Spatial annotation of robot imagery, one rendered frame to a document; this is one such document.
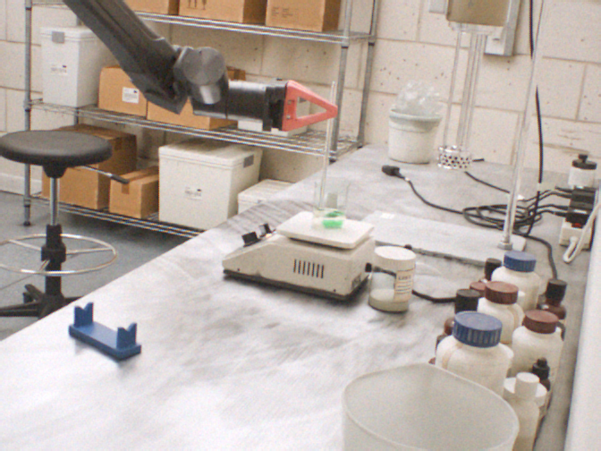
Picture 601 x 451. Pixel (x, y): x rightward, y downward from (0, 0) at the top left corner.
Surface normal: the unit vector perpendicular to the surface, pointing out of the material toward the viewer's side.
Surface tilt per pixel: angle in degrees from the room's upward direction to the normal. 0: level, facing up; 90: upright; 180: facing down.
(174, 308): 0
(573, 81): 90
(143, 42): 90
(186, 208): 92
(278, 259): 90
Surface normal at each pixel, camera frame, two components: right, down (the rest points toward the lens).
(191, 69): -0.02, -0.29
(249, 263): -0.35, 0.23
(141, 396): 0.09, -0.96
